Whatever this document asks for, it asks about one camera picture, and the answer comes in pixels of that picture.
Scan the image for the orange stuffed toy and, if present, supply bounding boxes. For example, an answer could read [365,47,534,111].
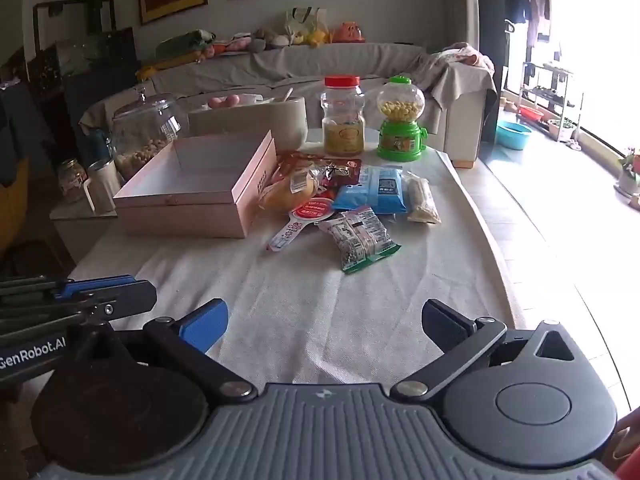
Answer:
[332,21,366,43]

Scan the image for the pink stuffed toy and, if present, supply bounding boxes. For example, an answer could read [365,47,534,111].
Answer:
[215,33,253,53]

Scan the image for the red snack packet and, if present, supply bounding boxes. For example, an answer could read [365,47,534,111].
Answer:
[277,152,362,197]

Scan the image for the green stuffed toy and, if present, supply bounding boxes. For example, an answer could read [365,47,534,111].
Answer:
[156,30,216,59]

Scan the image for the beige rectangular container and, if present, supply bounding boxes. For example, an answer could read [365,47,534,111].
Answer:
[187,95,308,151]

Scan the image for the red white spoon-shaped packet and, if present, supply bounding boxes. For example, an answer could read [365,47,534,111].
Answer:
[267,197,335,252]

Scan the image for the plastic jar with red lid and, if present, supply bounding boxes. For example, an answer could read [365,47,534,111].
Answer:
[320,75,366,157]

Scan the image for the blue basin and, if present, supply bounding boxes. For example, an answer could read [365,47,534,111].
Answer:
[495,120,533,151]

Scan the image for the grey covered sofa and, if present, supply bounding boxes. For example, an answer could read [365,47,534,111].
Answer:
[80,42,498,168]

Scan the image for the glass jar with nuts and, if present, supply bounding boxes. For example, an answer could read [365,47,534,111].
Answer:
[110,89,183,181]

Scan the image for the low white side table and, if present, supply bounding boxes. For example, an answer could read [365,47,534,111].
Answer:
[50,200,121,267]

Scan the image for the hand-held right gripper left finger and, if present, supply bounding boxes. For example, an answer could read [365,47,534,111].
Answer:
[57,298,258,403]

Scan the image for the clear long snack packet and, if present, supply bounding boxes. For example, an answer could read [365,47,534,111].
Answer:
[404,172,442,225]

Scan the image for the hanging clothes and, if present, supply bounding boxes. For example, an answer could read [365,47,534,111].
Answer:
[502,0,553,51]

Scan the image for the white cup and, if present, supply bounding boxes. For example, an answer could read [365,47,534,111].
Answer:
[82,159,123,213]

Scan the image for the green gumball machine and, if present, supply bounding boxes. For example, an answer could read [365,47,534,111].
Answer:
[375,76,430,162]

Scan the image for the yellow stuffed toy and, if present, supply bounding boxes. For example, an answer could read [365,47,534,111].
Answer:
[295,27,331,48]

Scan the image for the grey stuffed toy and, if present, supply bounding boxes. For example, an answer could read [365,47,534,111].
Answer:
[250,27,291,53]

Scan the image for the patterned cloth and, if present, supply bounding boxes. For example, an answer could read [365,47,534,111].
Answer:
[440,42,496,72]

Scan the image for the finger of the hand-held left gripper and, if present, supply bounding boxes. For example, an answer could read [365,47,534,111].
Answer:
[0,275,137,306]
[0,281,157,346]

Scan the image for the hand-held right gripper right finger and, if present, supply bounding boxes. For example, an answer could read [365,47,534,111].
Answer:
[390,299,583,402]

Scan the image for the white tote bag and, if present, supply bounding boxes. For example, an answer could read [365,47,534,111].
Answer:
[285,7,328,36]

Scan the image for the metal shoe rack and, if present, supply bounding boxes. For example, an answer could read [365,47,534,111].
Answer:
[517,60,583,142]

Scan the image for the potted plant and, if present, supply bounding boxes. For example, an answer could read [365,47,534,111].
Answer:
[614,147,640,197]

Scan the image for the green white snack packet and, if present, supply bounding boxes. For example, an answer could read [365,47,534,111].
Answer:
[317,206,402,273]

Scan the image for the clear bread packet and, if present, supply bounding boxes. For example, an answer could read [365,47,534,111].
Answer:
[258,167,321,212]

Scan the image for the small glass jar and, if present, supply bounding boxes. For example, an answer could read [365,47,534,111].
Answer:
[56,159,88,204]

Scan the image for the blue snack packet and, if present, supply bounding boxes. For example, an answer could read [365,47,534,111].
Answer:
[331,165,407,215]

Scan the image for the pink cardboard box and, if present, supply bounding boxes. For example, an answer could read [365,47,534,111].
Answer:
[113,130,278,239]

